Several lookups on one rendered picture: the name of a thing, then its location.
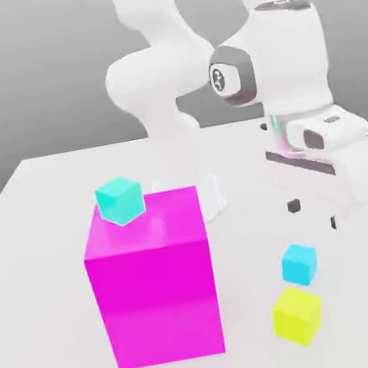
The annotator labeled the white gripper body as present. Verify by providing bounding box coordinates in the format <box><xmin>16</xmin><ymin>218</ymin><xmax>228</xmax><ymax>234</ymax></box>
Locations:
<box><xmin>263</xmin><ymin>133</ymin><xmax>368</xmax><ymax>222</ymax></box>

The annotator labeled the small cyan cube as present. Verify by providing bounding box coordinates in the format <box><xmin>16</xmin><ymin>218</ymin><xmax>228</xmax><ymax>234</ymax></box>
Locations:
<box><xmin>276</xmin><ymin>239</ymin><xmax>324</xmax><ymax>292</ymax></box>

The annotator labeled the small yellow cube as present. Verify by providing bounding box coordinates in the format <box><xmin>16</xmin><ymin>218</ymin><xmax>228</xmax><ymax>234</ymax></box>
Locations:
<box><xmin>267</xmin><ymin>281</ymin><xmax>330</xmax><ymax>353</ymax></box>

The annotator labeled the small turquoise cube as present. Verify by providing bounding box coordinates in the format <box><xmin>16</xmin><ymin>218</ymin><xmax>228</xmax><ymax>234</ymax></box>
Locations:
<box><xmin>92</xmin><ymin>173</ymin><xmax>150</xmax><ymax>231</ymax></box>

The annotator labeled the large magenta box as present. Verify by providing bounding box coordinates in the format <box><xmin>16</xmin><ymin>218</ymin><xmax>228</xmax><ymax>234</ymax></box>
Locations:
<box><xmin>73</xmin><ymin>184</ymin><xmax>229</xmax><ymax>368</ymax></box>

